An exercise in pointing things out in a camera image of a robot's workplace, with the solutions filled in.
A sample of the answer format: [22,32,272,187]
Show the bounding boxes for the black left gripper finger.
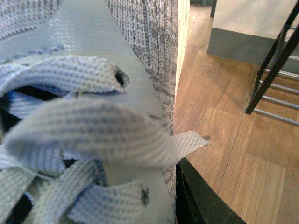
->
[176,157,245,224]

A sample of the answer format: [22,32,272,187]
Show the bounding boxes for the grey knit sneaker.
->
[0,0,206,224]

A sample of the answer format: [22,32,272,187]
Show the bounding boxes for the black metal shoe rack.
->
[245,2,299,126]

